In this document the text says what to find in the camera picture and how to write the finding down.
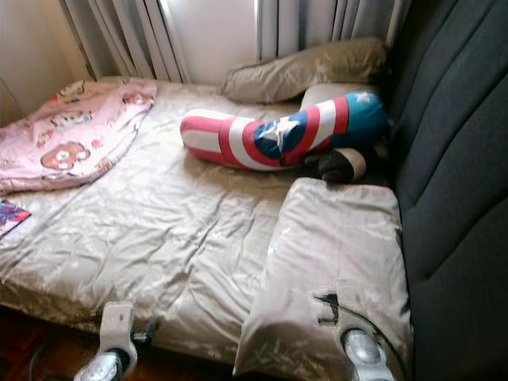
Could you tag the bed with grey floral sheet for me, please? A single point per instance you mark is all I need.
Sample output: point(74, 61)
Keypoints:
point(151, 230)

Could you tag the dark grey upholstered chair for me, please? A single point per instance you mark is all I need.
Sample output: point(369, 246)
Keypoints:
point(460, 159)

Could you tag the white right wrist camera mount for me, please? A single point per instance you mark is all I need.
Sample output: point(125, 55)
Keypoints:
point(357, 317)

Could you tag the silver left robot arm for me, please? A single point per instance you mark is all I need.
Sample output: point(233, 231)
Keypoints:
point(103, 367)

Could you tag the pink cartoon bear blanket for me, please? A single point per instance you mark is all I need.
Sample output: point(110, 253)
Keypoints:
point(71, 135)

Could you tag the plain beige pillow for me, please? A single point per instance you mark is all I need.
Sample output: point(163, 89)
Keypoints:
point(321, 94)

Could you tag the black plush toy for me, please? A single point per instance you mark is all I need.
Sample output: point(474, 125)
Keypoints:
point(333, 165)

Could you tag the colourful manga book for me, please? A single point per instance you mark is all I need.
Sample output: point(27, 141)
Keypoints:
point(12, 216)

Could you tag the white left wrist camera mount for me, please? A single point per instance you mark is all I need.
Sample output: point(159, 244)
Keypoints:
point(117, 321)

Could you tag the grey pleated curtain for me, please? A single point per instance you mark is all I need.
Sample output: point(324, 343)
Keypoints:
point(119, 40)
point(333, 24)

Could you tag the red white blue star bolster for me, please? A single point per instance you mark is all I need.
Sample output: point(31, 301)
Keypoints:
point(238, 141)

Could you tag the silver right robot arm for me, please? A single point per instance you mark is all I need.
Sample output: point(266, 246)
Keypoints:
point(365, 353)

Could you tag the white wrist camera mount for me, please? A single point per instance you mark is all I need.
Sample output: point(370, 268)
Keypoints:
point(357, 317)
point(117, 321)

